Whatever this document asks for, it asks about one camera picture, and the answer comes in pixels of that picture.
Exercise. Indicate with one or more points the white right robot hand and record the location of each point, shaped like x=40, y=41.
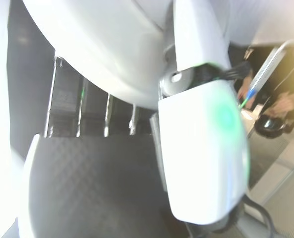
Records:
x=99, y=186

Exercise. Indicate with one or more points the black round device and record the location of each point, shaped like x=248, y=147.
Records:
x=270, y=127

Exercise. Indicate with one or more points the person in dark clothes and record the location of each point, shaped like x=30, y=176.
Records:
x=283, y=100

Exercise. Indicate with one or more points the grey bar adapter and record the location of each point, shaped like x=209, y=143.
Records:
x=268, y=65

